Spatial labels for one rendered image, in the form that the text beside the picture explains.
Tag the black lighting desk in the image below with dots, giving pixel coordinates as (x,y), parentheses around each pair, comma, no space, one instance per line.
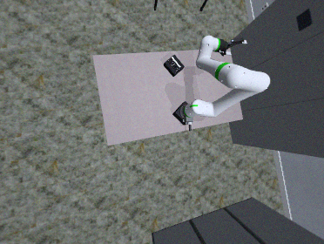
(173,65)

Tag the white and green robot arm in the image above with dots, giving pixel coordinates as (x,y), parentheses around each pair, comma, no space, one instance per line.
(231,75)

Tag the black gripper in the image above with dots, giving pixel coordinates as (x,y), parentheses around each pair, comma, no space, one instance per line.
(230,44)

